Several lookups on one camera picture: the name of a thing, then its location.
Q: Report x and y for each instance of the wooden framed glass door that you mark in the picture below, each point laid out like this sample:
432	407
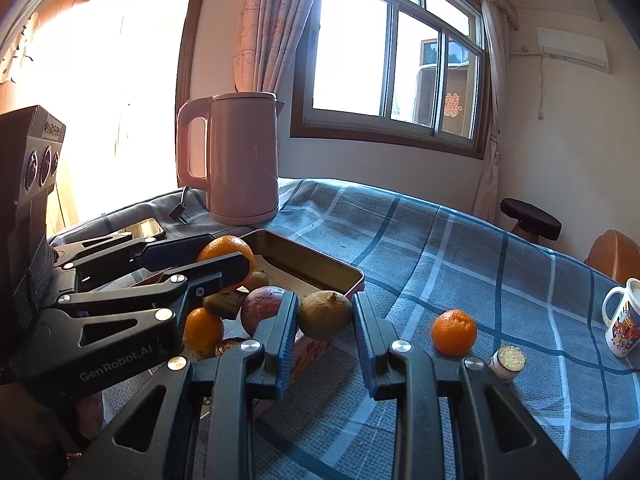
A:
125	85

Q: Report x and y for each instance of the brown wooden chair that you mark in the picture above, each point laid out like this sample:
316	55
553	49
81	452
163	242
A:
612	255

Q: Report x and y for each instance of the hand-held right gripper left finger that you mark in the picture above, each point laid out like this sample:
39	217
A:
285	342

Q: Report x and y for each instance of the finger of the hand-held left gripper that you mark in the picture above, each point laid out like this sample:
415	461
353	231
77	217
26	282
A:
225	272
170	255

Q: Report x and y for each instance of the orange mandarin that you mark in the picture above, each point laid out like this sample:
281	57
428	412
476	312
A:
225	249
202	332
454	332

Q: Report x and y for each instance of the white wall pipe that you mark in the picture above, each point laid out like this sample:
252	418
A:
542	85

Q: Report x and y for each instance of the pink electric kettle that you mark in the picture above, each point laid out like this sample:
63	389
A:
240	160

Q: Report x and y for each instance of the pink patterned curtain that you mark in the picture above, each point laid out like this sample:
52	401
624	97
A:
270	25

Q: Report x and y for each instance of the pink tin box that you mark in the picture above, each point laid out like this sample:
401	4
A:
305	256

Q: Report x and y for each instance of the black kettle power plug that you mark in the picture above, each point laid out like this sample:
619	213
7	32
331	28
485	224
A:
181	210

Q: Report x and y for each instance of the white air conditioner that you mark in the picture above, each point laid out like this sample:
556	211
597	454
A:
572	50

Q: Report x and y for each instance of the white cartoon print mug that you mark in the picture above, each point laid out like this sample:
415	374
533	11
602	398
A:
622	325

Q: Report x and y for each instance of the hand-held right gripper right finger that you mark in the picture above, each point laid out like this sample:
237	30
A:
367	347

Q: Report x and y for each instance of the wooden framed window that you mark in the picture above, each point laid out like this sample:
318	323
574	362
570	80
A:
350	50

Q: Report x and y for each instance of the dark round stool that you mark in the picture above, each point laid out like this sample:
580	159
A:
530	212

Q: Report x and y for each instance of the blue plaid tablecloth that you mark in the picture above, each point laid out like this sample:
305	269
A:
450	260

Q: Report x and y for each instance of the glossy brown foil sweet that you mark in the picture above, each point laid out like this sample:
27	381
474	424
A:
230	349

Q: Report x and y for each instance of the red paper window decoration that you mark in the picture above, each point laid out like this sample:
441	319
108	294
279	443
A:
452	105

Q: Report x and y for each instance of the purple passion fruit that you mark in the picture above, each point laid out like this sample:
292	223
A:
260	310

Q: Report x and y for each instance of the small jar with glitter lid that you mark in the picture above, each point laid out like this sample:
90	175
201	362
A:
506	361

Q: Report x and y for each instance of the pink tied curtain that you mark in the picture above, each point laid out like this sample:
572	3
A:
492	135

